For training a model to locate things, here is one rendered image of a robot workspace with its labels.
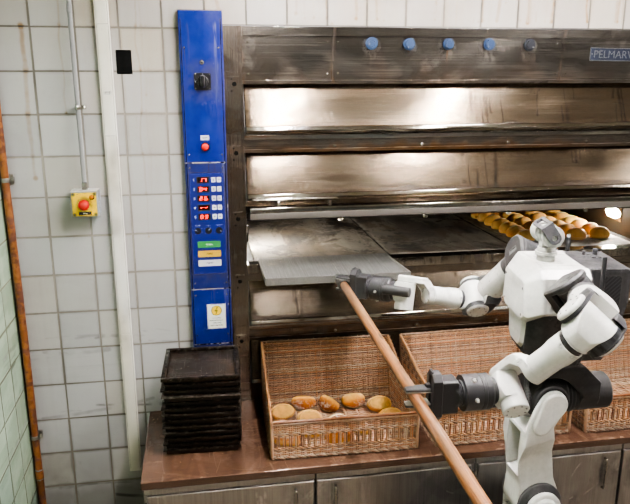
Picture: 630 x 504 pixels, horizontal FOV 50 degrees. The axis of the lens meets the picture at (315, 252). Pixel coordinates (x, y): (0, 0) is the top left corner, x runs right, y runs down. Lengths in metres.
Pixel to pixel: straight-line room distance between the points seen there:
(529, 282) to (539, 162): 1.12
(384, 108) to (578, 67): 0.84
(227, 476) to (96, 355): 0.78
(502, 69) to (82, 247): 1.81
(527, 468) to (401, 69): 1.53
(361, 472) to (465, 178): 1.24
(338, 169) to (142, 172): 0.76
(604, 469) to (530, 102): 1.48
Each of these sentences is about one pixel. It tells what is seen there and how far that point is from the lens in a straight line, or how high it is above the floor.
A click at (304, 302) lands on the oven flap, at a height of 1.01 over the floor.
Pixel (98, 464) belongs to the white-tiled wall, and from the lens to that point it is 3.14.
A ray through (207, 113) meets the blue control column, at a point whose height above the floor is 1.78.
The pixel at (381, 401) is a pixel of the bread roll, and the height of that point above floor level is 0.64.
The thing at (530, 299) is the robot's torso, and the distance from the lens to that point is 2.01.
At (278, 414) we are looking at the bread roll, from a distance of 2.77.
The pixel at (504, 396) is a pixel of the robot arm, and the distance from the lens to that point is 1.71.
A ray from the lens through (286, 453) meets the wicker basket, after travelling 2.56.
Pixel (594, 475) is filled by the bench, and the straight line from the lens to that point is 2.98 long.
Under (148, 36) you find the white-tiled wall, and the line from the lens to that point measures 2.67.
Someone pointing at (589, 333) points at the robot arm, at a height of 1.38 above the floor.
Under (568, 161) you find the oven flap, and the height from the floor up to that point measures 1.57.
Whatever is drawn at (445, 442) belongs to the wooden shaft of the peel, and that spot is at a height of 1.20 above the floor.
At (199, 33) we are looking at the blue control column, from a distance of 2.63.
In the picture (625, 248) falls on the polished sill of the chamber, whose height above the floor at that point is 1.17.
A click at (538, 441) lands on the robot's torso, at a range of 2.23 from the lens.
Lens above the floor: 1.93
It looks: 15 degrees down
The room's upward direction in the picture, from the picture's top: straight up
